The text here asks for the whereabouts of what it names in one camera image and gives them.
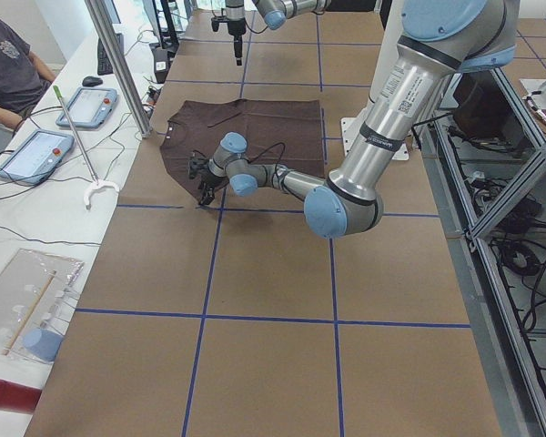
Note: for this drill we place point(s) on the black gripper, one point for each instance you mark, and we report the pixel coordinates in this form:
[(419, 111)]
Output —
[(206, 180), (235, 25)]

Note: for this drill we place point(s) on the dark brown t-shirt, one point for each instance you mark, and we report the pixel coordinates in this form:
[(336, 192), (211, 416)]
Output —
[(284, 132)]

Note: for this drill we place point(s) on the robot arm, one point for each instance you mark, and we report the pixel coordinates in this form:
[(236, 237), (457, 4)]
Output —
[(435, 39), (275, 14)]

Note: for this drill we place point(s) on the reacher grabber stick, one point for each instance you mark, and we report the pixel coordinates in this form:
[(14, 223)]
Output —
[(96, 184)]

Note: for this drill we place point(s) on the black keyboard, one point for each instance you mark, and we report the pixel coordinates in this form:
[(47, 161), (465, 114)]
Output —
[(104, 65)]

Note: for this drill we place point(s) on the far teach pendant tablet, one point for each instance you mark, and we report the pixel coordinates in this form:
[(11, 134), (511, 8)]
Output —
[(89, 107)]

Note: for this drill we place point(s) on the teach pendant tablet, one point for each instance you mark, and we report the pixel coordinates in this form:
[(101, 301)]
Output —
[(89, 107), (37, 157)]

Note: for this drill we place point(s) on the black computer mouse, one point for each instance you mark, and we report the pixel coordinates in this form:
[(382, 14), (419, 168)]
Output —
[(91, 81)]

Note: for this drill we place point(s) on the near teach pendant tablet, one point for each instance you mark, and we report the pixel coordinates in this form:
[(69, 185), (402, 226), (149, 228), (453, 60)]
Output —
[(37, 157)]

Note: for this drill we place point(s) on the clear plastic bag with parts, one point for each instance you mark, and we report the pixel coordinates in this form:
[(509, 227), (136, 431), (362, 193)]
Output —
[(37, 290)]

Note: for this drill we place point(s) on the blue plastic cap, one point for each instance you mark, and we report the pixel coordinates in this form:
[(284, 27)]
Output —
[(44, 344)]

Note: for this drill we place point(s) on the seated person in grey shirt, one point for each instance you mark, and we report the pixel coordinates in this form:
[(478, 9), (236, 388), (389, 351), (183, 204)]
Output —
[(24, 78)]

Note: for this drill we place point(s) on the red cylinder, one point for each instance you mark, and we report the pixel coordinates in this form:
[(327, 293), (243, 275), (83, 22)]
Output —
[(15, 397)]

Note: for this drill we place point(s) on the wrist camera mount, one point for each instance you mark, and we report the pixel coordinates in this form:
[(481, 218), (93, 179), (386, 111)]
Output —
[(196, 165)]

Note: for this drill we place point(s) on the aluminium frame post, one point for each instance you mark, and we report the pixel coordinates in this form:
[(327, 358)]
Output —
[(106, 32)]

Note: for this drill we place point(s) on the aluminium frame rack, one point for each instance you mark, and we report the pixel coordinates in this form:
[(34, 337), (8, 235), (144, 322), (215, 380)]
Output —
[(486, 160)]

